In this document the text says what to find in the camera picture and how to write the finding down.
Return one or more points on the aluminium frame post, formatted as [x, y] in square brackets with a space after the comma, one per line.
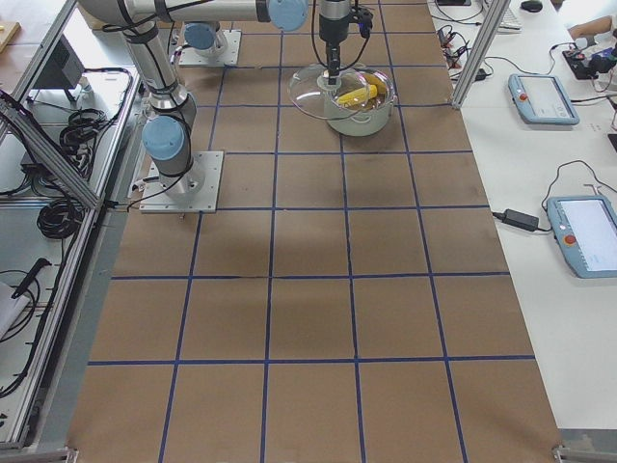
[481, 44]

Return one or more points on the near blue teach pendant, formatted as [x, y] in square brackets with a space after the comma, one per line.
[584, 228]

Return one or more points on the brown paper table cover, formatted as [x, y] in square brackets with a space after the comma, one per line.
[348, 301]

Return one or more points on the pale green cooking pot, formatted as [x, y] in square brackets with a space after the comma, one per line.
[367, 117]

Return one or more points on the far blue teach pendant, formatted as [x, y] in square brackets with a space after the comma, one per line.
[542, 99]

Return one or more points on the glass pot lid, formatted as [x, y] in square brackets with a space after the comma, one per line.
[308, 89]

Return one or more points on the blue teach pendant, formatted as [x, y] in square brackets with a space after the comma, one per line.
[584, 228]
[542, 99]

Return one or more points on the black power adapter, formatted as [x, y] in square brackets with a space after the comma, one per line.
[520, 220]

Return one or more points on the yellow corn cob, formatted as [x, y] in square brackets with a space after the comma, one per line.
[366, 93]

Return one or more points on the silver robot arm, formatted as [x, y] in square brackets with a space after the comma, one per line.
[205, 37]
[138, 22]

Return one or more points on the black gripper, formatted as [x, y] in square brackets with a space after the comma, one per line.
[331, 31]

